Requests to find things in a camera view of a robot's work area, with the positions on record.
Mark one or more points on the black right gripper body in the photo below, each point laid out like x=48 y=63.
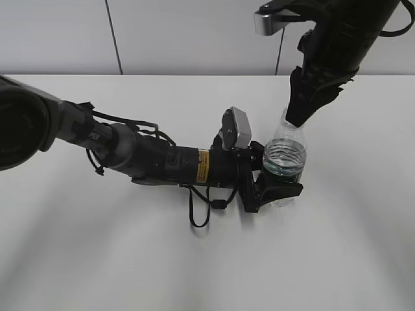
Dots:
x=334 y=49

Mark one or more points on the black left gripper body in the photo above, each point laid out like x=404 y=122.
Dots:
x=231 y=169

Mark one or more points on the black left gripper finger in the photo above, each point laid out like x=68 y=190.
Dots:
x=256 y=151
x=274 y=188

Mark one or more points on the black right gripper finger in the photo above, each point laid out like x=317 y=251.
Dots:
x=305 y=101

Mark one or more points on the clear water bottle green label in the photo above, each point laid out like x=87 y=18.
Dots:
x=285 y=152

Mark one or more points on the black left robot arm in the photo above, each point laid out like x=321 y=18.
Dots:
x=31 y=120

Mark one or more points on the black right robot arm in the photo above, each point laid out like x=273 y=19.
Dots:
x=357 y=8

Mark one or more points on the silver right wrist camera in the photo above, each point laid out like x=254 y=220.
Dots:
x=273 y=16

